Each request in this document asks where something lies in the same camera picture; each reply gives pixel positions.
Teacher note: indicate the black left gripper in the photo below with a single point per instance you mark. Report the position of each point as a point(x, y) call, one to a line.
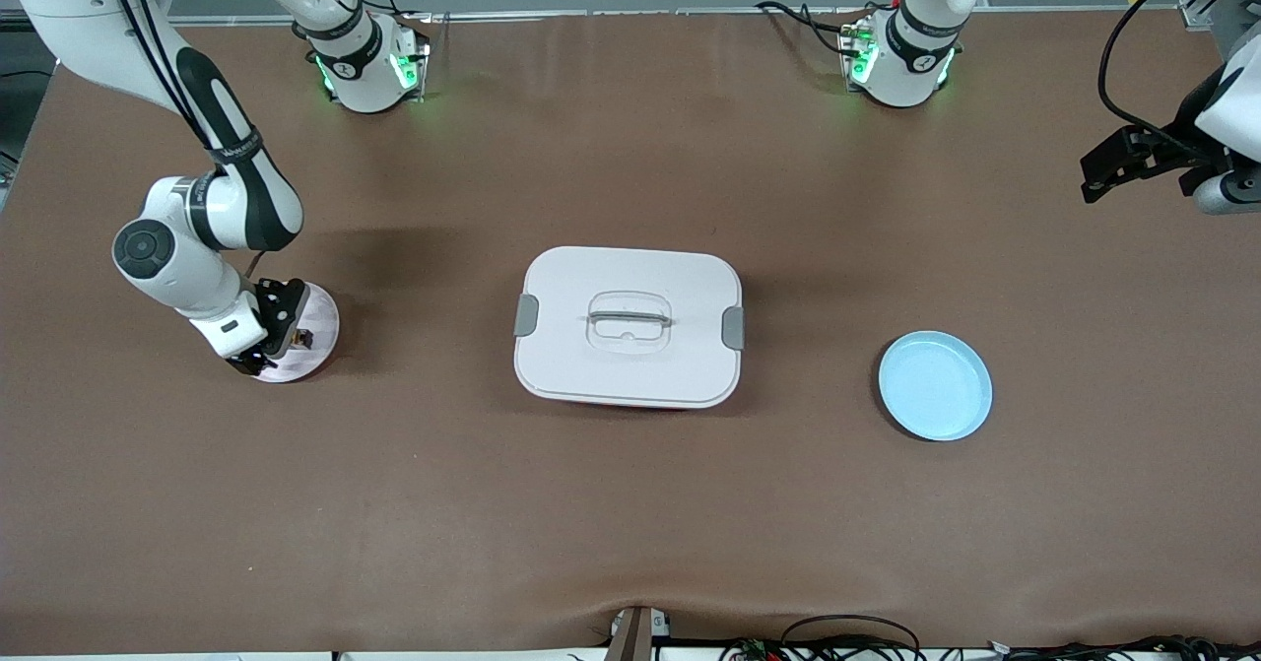
point(1169, 143)

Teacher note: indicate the brown table edge bracket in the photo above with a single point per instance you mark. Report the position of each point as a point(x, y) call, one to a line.
point(630, 636)

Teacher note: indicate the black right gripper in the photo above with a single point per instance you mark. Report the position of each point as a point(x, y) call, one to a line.
point(277, 308)

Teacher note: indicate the light blue round plate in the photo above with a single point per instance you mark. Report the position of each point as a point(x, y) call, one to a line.
point(936, 385)

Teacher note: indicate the silver table edge rail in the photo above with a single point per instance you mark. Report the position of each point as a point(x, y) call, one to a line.
point(640, 13)

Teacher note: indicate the orange black switch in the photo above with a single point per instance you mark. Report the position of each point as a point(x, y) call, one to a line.
point(305, 338)

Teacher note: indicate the pink round plate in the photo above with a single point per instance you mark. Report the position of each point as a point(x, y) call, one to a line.
point(323, 318)

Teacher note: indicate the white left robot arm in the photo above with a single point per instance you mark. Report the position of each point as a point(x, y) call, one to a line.
point(906, 70)

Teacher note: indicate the white lidded storage box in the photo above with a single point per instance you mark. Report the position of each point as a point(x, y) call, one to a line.
point(630, 365)

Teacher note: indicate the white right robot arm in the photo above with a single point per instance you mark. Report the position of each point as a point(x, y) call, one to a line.
point(197, 247)

